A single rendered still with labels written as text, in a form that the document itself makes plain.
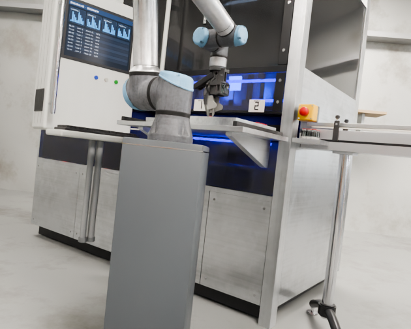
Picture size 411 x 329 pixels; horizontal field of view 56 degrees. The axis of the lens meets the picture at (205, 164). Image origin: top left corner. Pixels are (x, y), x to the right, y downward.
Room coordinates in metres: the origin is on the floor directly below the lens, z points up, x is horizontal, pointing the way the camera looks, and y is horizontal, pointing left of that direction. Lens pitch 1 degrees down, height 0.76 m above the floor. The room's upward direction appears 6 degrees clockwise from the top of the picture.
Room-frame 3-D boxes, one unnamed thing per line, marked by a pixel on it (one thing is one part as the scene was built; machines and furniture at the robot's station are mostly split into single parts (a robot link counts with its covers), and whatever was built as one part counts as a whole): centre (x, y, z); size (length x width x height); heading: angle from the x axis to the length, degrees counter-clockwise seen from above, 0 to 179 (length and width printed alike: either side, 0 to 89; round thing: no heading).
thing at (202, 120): (1.68, -0.09, 0.90); 0.34 x 0.26 x 0.04; 143
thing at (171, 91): (1.29, 0.13, 0.96); 0.13 x 0.12 x 0.14; 53
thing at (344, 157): (1.76, -0.63, 0.46); 0.09 x 0.09 x 0.77; 54
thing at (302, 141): (1.75, -0.47, 0.87); 0.14 x 0.13 x 0.02; 144
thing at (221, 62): (1.69, -0.01, 1.16); 0.08 x 0.08 x 0.05
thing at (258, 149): (1.67, -0.18, 0.80); 0.34 x 0.03 x 0.13; 144
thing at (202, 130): (1.82, 0.02, 0.87); 0.70 x 0.48 x 0.02; 54
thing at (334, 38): (2.14, -0.65, 1.51); 0.85 x 0.01 x 0.59; 144
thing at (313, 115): (1.73, -0.43, 1.00); 0.08 x 0.07 x 0.07; 144
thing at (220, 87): (1.68, -0.01, 1.08); 0.09 x 0.08 x 0.12; 54
